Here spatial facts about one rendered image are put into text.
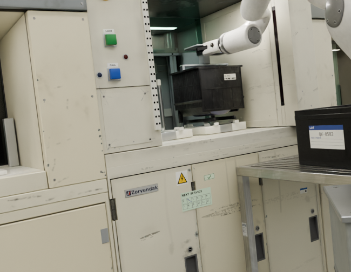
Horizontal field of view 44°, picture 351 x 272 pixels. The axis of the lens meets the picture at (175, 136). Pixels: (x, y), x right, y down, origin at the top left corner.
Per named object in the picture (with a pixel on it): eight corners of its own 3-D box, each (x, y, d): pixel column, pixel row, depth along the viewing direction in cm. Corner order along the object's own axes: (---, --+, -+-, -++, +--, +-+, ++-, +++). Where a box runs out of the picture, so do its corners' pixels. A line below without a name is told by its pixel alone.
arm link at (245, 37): (234, 26, 165) (218, 38, 161) (257, 17, 154) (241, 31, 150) (244, 45, 168) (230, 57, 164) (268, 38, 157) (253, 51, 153)
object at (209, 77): (200, 122, 167) (192, 41, 165) (173, 124, 184) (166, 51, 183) (248, 117, 179) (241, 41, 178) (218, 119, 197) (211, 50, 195)
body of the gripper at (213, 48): (218, 53, 164) (201, 58, 173) (238, 53, 169) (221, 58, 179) (216, 33, 163) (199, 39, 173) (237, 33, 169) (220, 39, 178)
